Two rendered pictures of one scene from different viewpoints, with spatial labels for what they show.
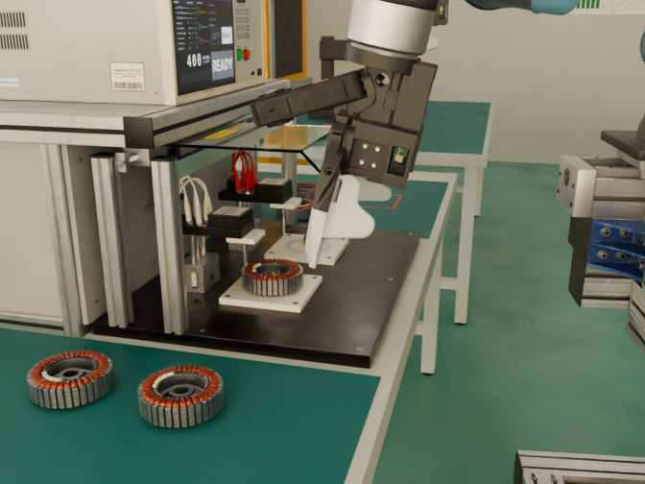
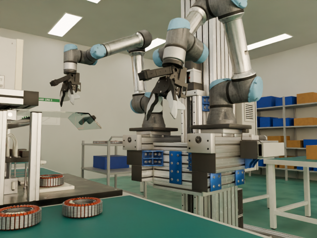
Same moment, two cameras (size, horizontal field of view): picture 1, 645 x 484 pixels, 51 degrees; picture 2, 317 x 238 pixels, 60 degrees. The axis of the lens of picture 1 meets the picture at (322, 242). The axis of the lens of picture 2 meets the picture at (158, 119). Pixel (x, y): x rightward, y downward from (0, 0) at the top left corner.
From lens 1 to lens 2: 0.75 m
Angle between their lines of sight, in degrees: 55
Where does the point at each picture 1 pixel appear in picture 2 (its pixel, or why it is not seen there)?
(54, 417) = (29, 230)
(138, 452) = (95, 223)
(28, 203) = not seen: outside the picture
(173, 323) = (33, 195)
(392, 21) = (183, 53)
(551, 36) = (18, 132)
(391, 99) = (177, 75)
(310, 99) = (161, 72)
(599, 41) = not seen: hidden behind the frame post
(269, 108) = (150, 72)
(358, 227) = (182, 106)
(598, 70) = not seen: hidden behind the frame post
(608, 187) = (144, 140)
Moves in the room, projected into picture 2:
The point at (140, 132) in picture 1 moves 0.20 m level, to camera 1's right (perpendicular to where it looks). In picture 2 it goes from (32, 97) to (85, 104)
